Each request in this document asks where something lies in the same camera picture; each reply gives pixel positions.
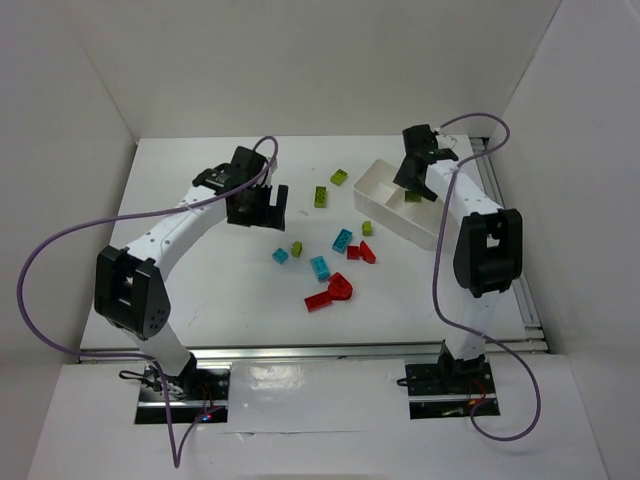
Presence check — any aluminium rail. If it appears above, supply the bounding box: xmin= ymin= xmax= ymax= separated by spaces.
xmin=81 ymin=339 xmax=549 ymax=360
xmin=470 ymin=137 xmax=549 ymax=354

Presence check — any green lego far brick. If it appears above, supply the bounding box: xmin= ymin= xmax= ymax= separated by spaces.
xmin=330 ymin=169 xmax=348 ymax=186

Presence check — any green curved lego brick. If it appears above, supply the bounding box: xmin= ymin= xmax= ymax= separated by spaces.
xmin=404 ymin=191 xmax=423 ymax=204

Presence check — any aluminium rail right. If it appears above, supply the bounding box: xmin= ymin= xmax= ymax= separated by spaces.
xmin=470 ymin=137 xmax=549 ymax=354

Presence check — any red flat long lego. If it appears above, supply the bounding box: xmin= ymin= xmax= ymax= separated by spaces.
xmin=304 ymin=291 xmax=333 ymax=313

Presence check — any cyan curved lego brick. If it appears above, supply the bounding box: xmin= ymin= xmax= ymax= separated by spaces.
xmin=310 ymin=256 xmax=331 ymax=282

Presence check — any green long lego brick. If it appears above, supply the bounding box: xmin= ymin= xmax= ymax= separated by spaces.
xmin=314 ymin=186 xmax=328 ymax=208

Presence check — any cyan long lego upturned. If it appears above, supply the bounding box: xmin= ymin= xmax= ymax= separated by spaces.
xmin=332 ymin=229 xmax=353 ymax=254

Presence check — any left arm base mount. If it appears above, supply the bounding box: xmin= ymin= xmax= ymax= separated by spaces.
xmin=118 ymin=365 xmax=231 ymax=425

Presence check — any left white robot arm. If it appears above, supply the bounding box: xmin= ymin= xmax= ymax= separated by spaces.
xmin=94 ymin=146 xmax=288 ymax=392

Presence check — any aluminium rail front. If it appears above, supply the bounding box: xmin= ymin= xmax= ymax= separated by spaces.
xmin=81 ymin=339 xmax=549 ymax=360

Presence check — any small red square lego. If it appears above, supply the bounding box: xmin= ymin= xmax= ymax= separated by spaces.
xmin=346 ymin=245 xmax=361 ymax=260

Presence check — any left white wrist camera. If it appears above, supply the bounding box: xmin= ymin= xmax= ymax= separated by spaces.
xmin=262 ymin=157 xmax=278 ymax=185

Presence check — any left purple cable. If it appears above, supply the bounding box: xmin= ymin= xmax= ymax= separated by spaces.
xmin=15 ymin=134 xmax=280 ymax=469

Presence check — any small green lego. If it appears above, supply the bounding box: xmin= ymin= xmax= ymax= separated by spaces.
xmin=290 ymin=241 xmax=303 ymax=258
xmin=361 ymin=220 xmax=373 ymax=237

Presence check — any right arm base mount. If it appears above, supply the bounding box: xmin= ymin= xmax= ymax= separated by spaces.
xmin=396 ymin=351 xmax=500 ymax=420

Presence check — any small cyan square lego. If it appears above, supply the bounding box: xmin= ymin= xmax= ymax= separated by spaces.
xmin=272 ymin=248 xmax=289 ymax=265

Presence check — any red sloped lego brick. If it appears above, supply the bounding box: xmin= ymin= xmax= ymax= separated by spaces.
xmin=359 ymin=240 xmax=376 ymax=264

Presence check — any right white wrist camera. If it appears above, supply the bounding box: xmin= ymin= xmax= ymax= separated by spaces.
xmin=436 ymin=131 xmax=458 ymax=150

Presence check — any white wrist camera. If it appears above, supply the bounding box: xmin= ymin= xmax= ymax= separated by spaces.
xmin=262 ymin=157 xmax=278 ymax=185
xmin=436 ymin=131 xmax=458 ymax=150

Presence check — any red arch lego brick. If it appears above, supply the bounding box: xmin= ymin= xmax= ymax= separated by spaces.
xmin=327 ymin=272 xmax=353 ymax=301

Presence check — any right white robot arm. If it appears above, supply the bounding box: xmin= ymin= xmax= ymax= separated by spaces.
xmin=394 ymin=124 xmax=523 ymax=369

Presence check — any white three-compartment tray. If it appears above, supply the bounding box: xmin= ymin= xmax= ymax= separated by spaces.
xmin=353 ymin=159 xmax=443 ymax=250

